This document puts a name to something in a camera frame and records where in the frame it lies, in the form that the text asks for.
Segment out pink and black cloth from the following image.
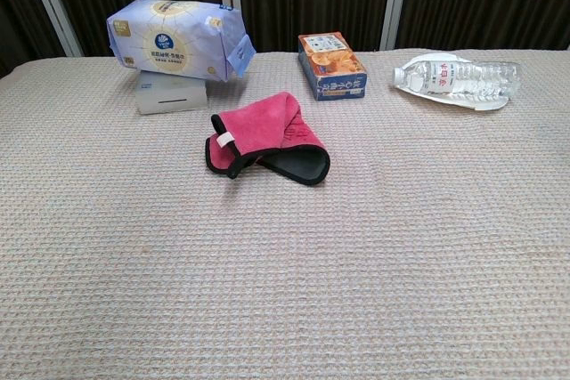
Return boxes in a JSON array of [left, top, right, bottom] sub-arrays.
[[204, 91, 331, 186]]

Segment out beige woven tablecloth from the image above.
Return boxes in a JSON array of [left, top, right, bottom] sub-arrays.
[[0, 47, 570, 380]]

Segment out orange and blue snack box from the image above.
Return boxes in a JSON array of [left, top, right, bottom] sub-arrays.
[[297, 31, 369, 101]]

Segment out white cardboard box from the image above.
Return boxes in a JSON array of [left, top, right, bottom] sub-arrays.
[[135, 69, 209, 115]]

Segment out lavender tissue pack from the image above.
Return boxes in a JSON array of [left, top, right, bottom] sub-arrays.
[[105, 0, 256, 83]]

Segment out clear plastic water bottle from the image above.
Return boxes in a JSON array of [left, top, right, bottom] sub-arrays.
[[391, 61, 522, 101]]

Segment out white paper plate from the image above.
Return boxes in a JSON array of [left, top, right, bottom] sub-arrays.
[[403, 53, 509, 113]]

